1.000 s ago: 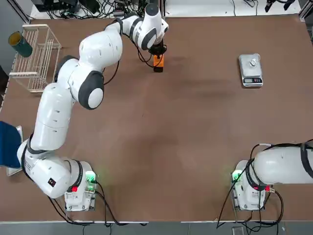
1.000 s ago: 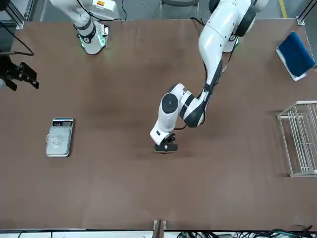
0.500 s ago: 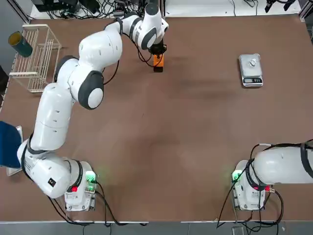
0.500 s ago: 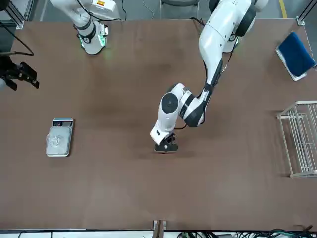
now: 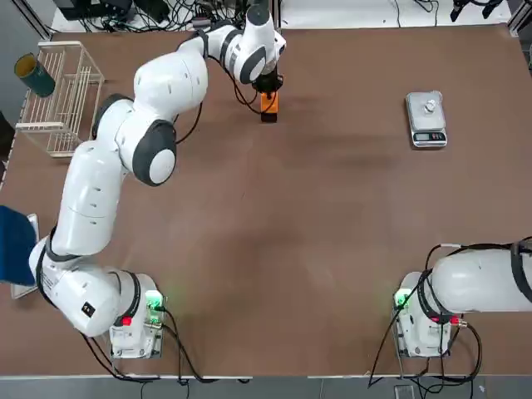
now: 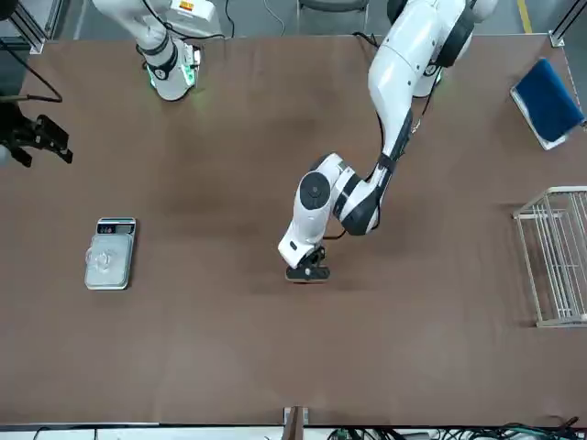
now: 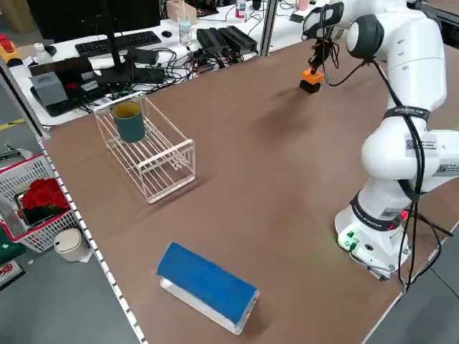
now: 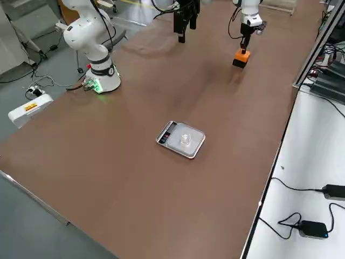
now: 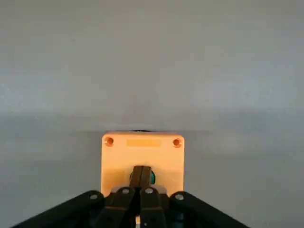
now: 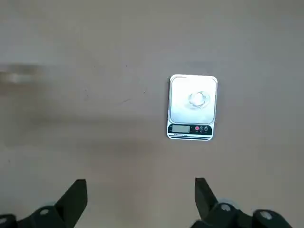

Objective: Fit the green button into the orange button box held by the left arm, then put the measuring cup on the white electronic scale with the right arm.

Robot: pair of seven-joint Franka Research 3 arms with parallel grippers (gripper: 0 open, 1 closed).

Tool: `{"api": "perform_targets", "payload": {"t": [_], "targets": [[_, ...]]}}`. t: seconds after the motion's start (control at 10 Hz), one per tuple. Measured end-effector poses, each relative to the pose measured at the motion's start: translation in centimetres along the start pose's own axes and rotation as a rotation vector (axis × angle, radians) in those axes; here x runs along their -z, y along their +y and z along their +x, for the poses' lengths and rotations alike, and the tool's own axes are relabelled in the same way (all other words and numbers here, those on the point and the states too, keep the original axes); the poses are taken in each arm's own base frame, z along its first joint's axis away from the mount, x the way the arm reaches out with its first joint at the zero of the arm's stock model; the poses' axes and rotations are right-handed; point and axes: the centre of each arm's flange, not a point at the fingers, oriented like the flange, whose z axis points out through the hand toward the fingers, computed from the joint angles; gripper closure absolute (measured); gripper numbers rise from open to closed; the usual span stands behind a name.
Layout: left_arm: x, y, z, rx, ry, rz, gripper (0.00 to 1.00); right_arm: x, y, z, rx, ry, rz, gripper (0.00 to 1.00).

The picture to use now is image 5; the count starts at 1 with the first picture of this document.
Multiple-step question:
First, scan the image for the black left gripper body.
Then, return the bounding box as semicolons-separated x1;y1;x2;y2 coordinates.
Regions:
252;71;286;95

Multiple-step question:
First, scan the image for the orange button box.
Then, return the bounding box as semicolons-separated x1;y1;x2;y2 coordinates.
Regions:
259;91;281;116

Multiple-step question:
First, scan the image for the white electronic scale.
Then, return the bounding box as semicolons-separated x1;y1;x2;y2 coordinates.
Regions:
405;91;450;149

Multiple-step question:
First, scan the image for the dark green cylindrical cup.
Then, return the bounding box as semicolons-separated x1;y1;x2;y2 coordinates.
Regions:
14;52;57;99

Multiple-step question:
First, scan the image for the white desk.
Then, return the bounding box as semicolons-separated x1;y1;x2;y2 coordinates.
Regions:
282;0;513;29

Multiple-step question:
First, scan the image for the black power supply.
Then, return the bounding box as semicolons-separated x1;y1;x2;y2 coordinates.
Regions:
96;0;135;18

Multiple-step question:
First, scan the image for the black tripod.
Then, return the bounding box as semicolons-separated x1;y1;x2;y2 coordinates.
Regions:
451;0;505;22

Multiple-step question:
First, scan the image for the blue cloth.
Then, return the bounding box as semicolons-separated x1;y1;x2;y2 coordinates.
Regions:
0;204;39;285

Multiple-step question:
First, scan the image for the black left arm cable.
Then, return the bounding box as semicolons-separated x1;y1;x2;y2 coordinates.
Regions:
172;24;276;145

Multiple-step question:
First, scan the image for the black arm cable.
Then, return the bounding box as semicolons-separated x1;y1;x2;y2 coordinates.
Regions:
172;24;276;145
397;242;520;311

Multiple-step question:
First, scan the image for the aluminium post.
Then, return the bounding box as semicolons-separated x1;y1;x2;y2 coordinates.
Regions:
270;0;284;31

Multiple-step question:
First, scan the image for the white wire rack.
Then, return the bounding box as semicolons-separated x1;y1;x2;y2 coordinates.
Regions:
15;40;106;160

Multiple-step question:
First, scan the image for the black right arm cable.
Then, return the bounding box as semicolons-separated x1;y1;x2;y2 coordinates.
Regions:
397;242;520;311

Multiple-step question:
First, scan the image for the black base cable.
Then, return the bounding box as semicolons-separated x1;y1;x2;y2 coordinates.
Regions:
81;306;253;384
367;305;485;388

